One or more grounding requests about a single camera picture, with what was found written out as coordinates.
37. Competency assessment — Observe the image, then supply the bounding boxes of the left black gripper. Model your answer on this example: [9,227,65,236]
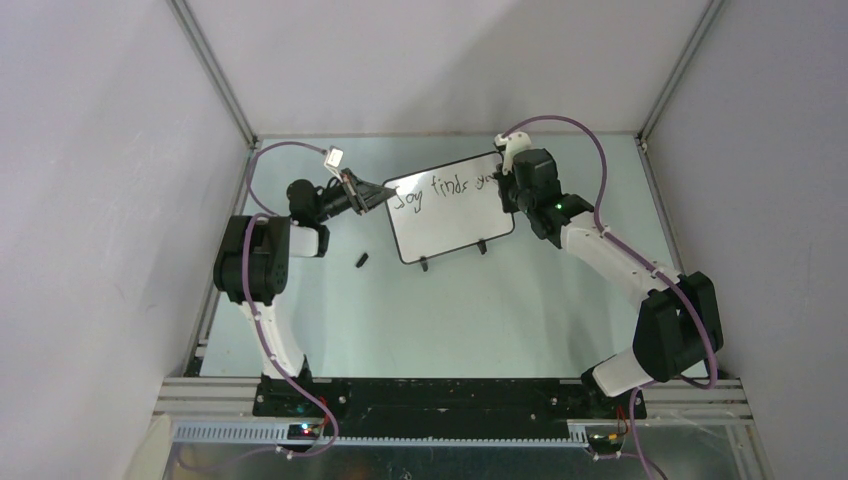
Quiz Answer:
[313,169,394,225]

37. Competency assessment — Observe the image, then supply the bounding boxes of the black framed whiteboard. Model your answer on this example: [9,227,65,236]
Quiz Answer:
[383,151,515,265]

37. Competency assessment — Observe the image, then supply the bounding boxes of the black marker cap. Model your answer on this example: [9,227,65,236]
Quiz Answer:
[355,253,369,269]

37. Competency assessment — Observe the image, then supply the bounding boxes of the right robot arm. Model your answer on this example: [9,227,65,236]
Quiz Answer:
[494,148,723,418]

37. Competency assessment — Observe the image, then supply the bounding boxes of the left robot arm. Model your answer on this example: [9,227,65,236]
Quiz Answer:
[213,169,396,417]

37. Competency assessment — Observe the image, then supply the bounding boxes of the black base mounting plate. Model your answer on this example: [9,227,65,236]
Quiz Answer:
[252,376,647,441]

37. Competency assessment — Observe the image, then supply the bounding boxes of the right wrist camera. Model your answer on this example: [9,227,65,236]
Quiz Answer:
[494,131,532,175]

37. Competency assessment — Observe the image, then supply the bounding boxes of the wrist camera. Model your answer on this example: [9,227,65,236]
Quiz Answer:
[494,131,532,175]
[323,146,344,178]

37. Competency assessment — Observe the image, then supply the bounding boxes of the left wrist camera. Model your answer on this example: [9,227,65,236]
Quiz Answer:
[323,146,344,178]

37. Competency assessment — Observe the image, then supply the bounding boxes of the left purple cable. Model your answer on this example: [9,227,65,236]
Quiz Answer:
[241,141,340,461]

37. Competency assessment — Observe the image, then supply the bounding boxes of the aluminium frame rail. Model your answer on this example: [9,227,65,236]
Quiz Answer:
[153,377,753,448]

